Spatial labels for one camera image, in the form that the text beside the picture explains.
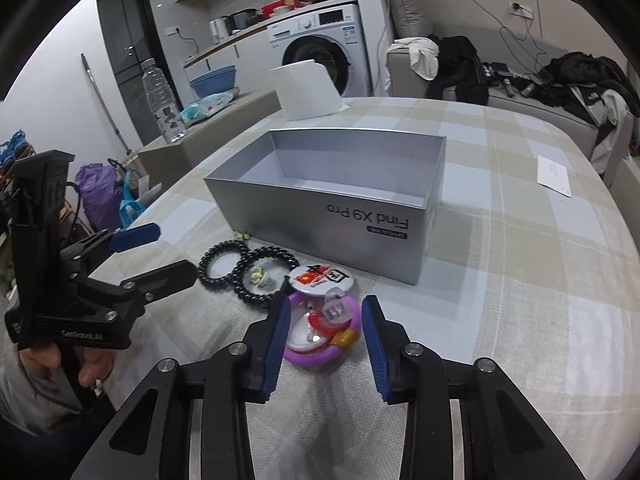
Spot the black bead bracelet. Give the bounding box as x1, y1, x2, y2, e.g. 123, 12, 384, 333
196, 238, 252, 290
232, 245, 302, 310

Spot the small yellow-green charm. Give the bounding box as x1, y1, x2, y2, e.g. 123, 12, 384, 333
250, 266, 269, 288

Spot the purple bangle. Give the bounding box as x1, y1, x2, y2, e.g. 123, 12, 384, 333
284, 292, 362, 368

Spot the white red pin badge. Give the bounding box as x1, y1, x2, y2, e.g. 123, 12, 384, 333
288, 263, 355, 297

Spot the red rim pin badge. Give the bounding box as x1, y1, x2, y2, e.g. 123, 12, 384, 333
288, 307, 354, 353

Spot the person's left hand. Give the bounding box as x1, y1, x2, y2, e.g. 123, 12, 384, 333
18, 344, 115, 387

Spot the blue shopping bag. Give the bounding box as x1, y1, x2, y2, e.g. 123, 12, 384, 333
118, 169, 163, 230

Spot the purple bag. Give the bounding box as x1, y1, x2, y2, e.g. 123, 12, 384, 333
75, 162, 122, 232

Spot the grey side cabinet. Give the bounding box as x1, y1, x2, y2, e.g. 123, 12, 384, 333
137, 90, 281, 191

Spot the shoe rack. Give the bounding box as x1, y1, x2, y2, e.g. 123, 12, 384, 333
1, 130, 35, 249

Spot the clear water bottle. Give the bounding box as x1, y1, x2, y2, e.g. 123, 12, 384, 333
141, 58, 186, 143

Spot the wet wipes pack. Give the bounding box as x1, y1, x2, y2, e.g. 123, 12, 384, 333
180, 91, 235, 127

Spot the checkered tablecloth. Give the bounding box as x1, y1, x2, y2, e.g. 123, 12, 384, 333
94, 98, 639, 479

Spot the blue plastic basin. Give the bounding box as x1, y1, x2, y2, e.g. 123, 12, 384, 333
190, 65, 236, 99

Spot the white kettle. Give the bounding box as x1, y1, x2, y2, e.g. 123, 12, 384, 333
209, 16, 230, 44

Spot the white paper roll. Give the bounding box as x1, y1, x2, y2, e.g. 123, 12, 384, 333
269, 60, 347, 122

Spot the grey phone box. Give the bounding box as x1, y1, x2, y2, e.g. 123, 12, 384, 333
205, 128, 447, 285

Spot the white paper slip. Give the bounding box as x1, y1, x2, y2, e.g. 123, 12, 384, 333
537, 155, 572, 198

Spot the white washing machine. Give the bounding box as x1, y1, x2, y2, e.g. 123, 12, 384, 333
267, 3, 372, 98

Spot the white garment on sofa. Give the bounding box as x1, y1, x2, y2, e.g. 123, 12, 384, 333
387, 37, 439, 81

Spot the grey pillow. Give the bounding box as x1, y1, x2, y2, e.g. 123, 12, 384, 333
390, 0, 434, 39

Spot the black jacket pile right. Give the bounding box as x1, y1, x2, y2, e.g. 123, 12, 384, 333
536, 52, 639, 127

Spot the black clothes pile left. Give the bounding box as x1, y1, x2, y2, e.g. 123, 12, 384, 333
425, 36, 489, 106

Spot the grey sofa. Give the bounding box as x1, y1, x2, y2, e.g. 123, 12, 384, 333
386, 0, 639, 184

